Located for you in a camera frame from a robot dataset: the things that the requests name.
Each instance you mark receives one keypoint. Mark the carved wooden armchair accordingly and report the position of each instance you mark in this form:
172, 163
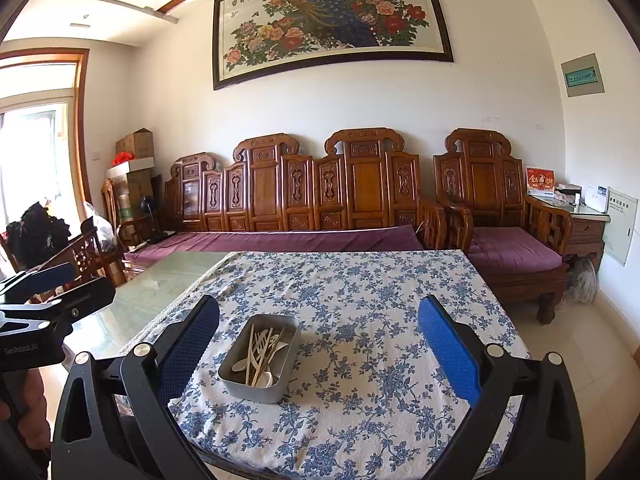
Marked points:
480, 175

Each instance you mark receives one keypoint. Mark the purple armchair cushion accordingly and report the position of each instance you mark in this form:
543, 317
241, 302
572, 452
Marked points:
515, 250

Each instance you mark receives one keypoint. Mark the white desktop device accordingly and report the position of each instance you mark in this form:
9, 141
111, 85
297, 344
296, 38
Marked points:
595, 199

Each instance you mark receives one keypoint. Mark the white wall cabinet door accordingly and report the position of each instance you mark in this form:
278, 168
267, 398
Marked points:
620, 227

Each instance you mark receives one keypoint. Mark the wooden dining chair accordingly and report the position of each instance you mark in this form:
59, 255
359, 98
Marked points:
85, 255
112, 210

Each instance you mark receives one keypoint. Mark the flat white box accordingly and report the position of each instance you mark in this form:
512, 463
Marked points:
130, 167

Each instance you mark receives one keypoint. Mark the white plastic spoon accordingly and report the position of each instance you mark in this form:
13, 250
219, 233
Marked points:
281, 346
240, 365

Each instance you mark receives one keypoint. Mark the white plastic fork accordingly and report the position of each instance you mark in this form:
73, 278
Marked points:
261, 342

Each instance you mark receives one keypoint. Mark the red gift box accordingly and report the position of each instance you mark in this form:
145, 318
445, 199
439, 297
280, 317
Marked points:
540, 181

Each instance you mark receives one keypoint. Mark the person's left hand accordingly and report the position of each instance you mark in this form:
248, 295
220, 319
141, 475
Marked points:
32, 400

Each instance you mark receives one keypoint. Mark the blue floral tablecloth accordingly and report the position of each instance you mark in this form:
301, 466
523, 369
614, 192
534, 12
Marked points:
360, 310

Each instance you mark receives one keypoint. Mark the carved wooden sofa bench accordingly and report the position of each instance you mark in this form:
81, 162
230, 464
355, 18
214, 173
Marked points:
300, 185

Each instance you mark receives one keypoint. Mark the wooden side table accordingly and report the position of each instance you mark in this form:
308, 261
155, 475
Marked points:
585, 232

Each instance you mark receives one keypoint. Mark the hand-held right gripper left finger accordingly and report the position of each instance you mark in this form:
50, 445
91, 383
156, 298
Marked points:
192, 345

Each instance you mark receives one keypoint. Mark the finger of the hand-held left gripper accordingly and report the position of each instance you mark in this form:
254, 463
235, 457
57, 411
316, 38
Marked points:
90, 295
47, 276

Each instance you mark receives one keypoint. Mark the grey metal tray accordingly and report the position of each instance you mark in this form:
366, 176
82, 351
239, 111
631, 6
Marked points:
250, 392

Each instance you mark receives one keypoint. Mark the grey wall electrical panel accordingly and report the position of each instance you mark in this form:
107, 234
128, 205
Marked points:
581, 75

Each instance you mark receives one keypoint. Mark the framed peacock flower painting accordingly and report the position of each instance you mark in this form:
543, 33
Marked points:
330, 25

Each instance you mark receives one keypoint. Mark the clear plastic floor bag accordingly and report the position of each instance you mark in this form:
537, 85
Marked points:
580, 282

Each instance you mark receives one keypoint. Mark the long purple sofa cushion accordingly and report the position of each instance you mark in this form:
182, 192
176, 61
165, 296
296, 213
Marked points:
275, 241

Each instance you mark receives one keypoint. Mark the black cloth pile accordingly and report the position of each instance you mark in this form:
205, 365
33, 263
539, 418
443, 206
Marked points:
37, 232

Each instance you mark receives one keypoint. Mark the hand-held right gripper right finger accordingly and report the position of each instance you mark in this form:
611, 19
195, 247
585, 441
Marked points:
445, 342

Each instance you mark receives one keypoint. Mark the wooden door frame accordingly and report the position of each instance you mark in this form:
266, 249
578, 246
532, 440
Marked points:
82, 125

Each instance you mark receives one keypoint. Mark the black desk lamp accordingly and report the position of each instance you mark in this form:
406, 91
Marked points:
150, 210

